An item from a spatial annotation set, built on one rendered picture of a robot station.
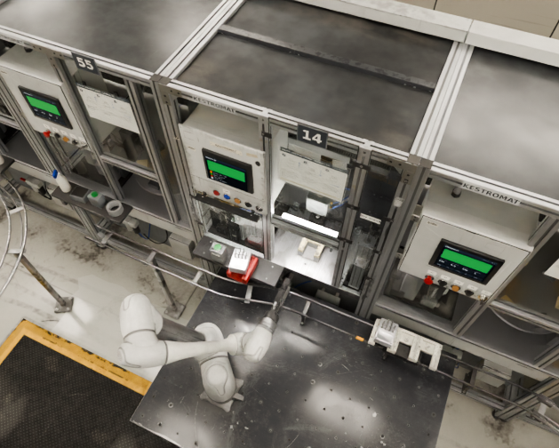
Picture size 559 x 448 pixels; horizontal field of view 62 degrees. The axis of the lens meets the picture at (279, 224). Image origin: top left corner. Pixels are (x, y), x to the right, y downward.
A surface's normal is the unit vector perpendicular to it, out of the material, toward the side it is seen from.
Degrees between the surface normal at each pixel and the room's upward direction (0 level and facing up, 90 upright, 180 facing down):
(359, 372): 0
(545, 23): 90
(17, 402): 0
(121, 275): 0
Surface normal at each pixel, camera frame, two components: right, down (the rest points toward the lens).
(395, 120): 0.00, -0.56
